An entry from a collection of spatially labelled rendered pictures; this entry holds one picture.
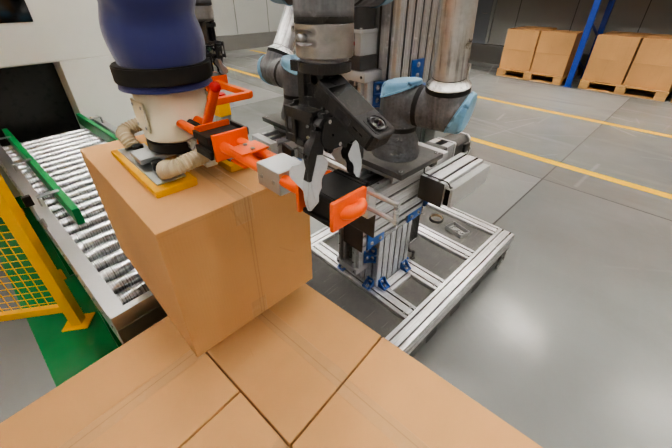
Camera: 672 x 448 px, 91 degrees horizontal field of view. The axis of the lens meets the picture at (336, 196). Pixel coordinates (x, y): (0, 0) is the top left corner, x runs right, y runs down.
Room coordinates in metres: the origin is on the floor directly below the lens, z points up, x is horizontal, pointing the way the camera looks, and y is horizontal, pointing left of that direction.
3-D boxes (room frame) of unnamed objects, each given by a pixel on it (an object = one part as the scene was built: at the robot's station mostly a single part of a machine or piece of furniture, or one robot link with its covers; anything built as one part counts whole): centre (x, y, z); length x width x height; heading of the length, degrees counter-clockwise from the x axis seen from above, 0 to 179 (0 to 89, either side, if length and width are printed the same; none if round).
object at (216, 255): (0.87, 0.43, 0.87); 0.60 x 0.40 x 0.40; 45
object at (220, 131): (0.69, 0.25, 1.20); 0.10 x 0.08 x 0.06; 135
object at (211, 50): (1.24, 0.44, 1.34); 0.09 x 0.08 x 0.12; 45
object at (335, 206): (0.44, 0.01, 1.20); 0.08 x 0.07 x 0.05; 45
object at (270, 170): (0.54, 0.10, 1.20); 0.07 x 0.07 x 0.04; 45
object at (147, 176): (0.80, 0.50, 1.10); 0.34 x 0.10 x 0.05; 45
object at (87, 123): (2.15, 1.47, 0.60); 1.60 x 0.11 x 0.09; 49
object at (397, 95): (0.98, -0.20, 1.20); 0.13 x 0.12 x 0.14; 55
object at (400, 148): (0.99, -0.19, 1.09); 0.15 x 0.15 x 0.10
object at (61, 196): (1.75, 1.82, 0.60); 1.60 x 0.11 x 0.09; 49
